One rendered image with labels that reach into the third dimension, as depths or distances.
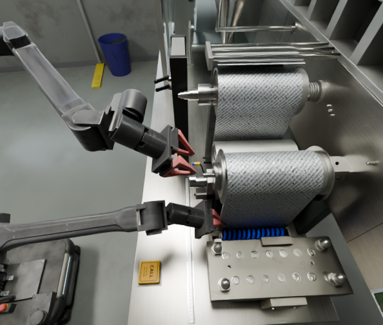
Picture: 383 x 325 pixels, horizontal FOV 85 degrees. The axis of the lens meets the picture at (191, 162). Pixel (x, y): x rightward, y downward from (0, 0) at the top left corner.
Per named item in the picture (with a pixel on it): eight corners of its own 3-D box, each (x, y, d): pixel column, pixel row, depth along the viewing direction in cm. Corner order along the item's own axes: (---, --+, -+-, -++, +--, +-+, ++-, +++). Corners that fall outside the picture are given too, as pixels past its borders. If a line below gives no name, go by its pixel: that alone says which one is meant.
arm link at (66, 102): (24, 69, 62) (-5, 29, 53) (44, 62, 64) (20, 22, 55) (93, 162, 45) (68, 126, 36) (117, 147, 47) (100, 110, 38)
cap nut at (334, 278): (325, 273, 62) (333, 269, 58) (337, 272, 62) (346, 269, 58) (331, 287, 59) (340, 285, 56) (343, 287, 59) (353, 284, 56)
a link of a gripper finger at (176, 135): (186, 176, 53) (153, 162, 48) (184, 155, 57) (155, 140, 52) (204, 162, 49) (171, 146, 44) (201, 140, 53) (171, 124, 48)
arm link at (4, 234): (-47, 271, 43) (-38, 216, 46) (-25, 267, 48) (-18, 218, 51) (164, 236, 52) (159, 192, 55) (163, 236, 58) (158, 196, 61)
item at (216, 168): (210, 166, 61) (213, 159, 54) (217, 166, 61) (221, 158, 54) (212, 192, 59) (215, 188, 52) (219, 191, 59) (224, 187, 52)
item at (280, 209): (216, 229, 71) (222, 204, 57) (284, 227, 72) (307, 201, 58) (216, 231, 71) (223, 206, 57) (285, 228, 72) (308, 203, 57)
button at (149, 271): (141, 262, 75) (140, 260, 74) (160, 261, 76) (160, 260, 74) (138, 284, 71) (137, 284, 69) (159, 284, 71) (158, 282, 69)
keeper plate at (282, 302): (260, 302, 67) (269, 298, 59) (290, 300, 68) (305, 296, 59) (262, 311, 66) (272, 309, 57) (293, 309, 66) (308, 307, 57)
